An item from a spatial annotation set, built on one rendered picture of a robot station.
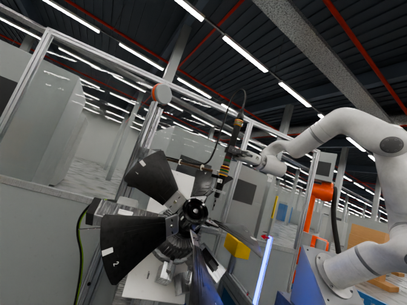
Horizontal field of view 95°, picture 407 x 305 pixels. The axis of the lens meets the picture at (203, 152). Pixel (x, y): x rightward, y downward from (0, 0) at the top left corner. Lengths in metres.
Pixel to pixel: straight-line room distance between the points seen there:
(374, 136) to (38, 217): 1.83
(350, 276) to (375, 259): 0.14
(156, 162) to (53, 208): 0.93
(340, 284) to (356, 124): 0.70
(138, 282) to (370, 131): 1.04
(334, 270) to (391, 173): 0.49
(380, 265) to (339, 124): 0.56
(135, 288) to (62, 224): 0.86
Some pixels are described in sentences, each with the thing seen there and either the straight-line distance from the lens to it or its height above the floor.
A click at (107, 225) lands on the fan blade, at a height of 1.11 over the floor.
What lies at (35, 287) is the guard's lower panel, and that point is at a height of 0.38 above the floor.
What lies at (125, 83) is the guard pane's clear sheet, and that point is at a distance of 1.67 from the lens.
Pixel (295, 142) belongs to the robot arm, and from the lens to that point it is 0.93.
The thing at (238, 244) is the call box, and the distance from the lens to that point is 1.27.
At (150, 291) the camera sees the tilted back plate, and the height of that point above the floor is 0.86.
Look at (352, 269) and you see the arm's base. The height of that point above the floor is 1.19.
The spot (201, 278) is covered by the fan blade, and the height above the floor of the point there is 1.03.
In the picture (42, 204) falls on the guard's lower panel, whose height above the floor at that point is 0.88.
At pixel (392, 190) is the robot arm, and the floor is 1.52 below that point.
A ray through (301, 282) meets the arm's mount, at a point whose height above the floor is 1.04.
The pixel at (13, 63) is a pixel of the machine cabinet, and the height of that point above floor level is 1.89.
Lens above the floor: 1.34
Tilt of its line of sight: 9 degrees up
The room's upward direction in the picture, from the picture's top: 18 degrees clockwise
